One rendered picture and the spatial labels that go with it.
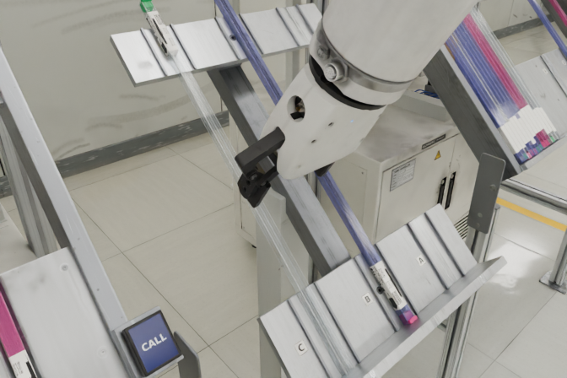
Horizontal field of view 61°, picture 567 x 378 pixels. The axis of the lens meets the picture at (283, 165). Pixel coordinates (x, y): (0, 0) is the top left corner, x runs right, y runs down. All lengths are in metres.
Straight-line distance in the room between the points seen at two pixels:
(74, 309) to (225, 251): 1.38
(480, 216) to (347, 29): 0.76
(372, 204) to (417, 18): 0.99
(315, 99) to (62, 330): 0.34
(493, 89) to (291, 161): 0.75
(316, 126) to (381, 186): 0.89
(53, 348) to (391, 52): 0.42
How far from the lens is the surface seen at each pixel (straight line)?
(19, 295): 0.55
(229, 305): 1.68
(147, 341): 0.51
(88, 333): 0.55
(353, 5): 0.33
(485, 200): 1.03
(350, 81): 0.35
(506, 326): 1.76
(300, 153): 0.39
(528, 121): 1.14
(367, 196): 1.27
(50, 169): 0.58
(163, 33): 0.63
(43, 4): 2.39
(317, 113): 0.37
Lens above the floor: 1.17
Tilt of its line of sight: 28 degrees down
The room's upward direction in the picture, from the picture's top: straight up
